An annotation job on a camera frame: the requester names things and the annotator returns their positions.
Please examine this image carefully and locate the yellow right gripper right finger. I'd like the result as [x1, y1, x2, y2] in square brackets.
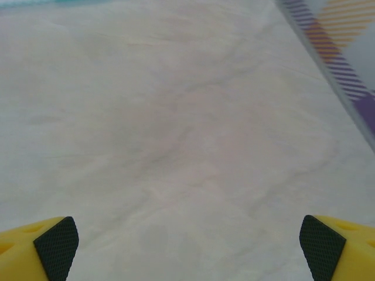
[298, 214, 375, 281]

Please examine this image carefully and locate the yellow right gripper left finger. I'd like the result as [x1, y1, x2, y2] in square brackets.
[0, 215, 80, 281]

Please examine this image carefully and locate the aluminium table edge rail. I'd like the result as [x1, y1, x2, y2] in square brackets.
[275, 0, 375, 150]

